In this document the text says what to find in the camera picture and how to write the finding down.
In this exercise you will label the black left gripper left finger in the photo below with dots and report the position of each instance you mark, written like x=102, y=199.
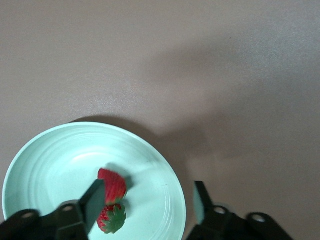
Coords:
x=92, y=205

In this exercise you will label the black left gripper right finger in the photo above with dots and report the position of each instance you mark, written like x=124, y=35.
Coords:
x=203, y=207

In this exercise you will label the red strawberry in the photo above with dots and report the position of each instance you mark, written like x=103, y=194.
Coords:
x=112, y=220
x=113, y=185

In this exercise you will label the mint green round plate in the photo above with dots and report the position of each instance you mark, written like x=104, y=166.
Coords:
x=50, y=175

